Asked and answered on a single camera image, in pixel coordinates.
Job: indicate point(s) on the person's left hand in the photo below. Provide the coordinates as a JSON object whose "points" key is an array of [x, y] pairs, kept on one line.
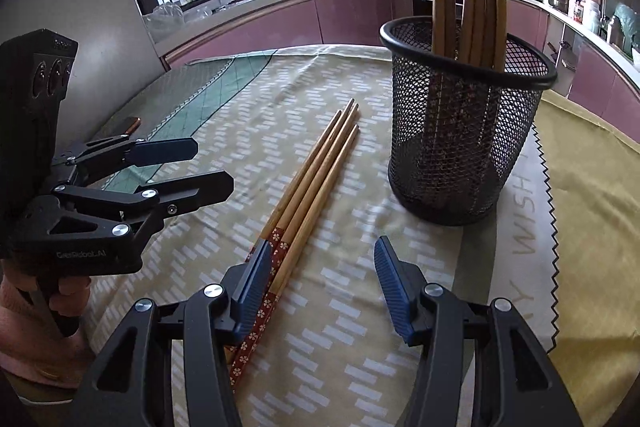
{"points": [[72, 299]]}

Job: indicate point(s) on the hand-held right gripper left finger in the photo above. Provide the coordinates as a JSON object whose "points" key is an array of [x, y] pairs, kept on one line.
{"points": [[255, 287]]}

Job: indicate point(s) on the black mesh utensil holder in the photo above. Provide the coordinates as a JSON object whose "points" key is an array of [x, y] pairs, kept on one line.
{"points": [[450, 147]]}

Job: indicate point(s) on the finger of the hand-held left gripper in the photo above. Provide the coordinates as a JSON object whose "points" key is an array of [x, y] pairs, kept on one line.
{"points": [[165, 152], [200, 192]]}

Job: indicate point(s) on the clear plastic bag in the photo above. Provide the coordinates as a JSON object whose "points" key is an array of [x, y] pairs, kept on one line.
{"points": [[167, 19]]}

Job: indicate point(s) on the person's left forearm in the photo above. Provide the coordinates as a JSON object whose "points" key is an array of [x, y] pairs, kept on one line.
{"points": [[30, 352]]}

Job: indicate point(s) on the pink kitchen base cabinets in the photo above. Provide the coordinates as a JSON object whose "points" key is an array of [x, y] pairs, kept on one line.
{"points": [[280, 27], [600, 77]]}

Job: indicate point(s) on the teal plastic-wrapped appliance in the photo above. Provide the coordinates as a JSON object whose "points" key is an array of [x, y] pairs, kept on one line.
{"points": [[630, 19]]}

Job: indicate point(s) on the small brown object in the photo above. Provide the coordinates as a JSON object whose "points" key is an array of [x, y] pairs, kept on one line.
{"points": [[133, 125]]}

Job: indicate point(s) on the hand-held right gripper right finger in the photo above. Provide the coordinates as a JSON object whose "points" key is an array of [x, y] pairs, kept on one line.
{"points": [[392, 287]]}

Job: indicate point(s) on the patchwork patterned tablecloth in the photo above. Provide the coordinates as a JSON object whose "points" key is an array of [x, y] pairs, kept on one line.
{"points": [[350, 382]]}

